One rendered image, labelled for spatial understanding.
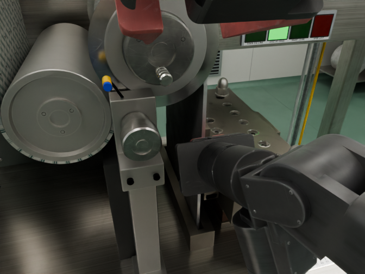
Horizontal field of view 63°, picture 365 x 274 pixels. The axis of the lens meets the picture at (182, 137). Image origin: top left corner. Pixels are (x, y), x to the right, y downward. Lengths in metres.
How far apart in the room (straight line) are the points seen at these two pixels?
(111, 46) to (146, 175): 0.15
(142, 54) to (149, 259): 0.31
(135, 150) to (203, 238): 0.28
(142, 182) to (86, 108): 0.11
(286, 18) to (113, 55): 0.21
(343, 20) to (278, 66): 2.89
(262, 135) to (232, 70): 2.91
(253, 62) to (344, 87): 2.41
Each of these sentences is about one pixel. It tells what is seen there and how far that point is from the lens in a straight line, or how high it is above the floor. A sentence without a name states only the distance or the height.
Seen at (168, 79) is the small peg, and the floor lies 1.23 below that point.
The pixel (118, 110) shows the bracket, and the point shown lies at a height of 1.19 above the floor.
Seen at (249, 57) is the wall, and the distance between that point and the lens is 3.54.
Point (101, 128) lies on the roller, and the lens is 0.38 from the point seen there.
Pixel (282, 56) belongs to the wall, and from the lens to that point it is 3.76.
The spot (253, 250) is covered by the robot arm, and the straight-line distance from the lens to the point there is 0.31.
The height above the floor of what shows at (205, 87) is 1.19.
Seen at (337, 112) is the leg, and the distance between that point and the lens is 1.28.
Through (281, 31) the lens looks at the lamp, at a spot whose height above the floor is 1.18.
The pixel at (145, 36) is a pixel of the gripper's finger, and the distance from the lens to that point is 0.16.
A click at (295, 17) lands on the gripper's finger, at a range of 0.17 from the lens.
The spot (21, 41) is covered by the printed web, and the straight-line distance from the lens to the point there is 0.54.
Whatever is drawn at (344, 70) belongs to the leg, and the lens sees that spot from 1.23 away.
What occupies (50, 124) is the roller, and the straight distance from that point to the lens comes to 0.38.
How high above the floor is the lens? 1.34
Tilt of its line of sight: 32 degrees down
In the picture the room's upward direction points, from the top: straight up
